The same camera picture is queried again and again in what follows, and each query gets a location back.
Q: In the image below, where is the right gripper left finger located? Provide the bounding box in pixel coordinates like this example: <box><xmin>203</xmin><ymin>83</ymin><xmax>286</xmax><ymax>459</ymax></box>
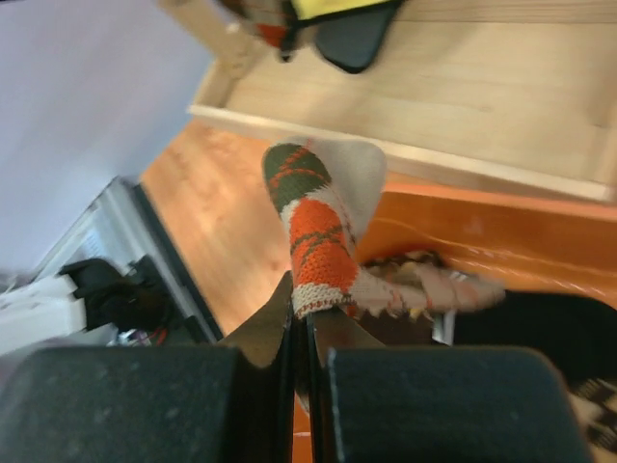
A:
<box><xmin>1</xmin><ymin>275</ymin><xmax>294</xmax><ymax>462</ymax></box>

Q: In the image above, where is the wooden drying rack frame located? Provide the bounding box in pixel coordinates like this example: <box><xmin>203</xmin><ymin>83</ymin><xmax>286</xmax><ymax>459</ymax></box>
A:
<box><xmin>161</xmin><ymin>1</ymin><xmax>616</xmax><ymax>203</ymax></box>

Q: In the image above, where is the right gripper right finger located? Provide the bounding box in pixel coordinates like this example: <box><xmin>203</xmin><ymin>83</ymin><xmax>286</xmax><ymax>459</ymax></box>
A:
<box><xmin>306</xmin><ymin>310</ymin><xmax>592</xmax><ymax>462</ymax></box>

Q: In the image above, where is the orange plastic basket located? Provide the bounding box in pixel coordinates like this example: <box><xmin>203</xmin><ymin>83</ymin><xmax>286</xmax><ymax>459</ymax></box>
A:
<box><xmin>298</xmin><ymin>186</ymin><xmax>616</xmax><ymax>439</ymax></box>

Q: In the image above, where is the orange brown argyle sock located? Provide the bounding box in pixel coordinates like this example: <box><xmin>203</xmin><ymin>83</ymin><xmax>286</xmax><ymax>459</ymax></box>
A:
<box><xmin>262</xmin><ymin>137</ymin><xmax>505</xmax><ymax>318</ymax></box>

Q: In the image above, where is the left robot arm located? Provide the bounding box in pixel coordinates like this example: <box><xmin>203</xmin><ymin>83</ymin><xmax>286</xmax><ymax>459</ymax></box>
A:
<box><xmin>1</xmin><ymin>256</ymin><xmax>185</xmax><ymax>355</ymax></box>

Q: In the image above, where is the black sock yellow trim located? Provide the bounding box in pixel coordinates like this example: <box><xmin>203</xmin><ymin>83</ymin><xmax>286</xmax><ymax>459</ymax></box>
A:
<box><xmin>279</xmin><ymin>1</ymin><xmax>403</xmax><ymax>74</ymax></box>

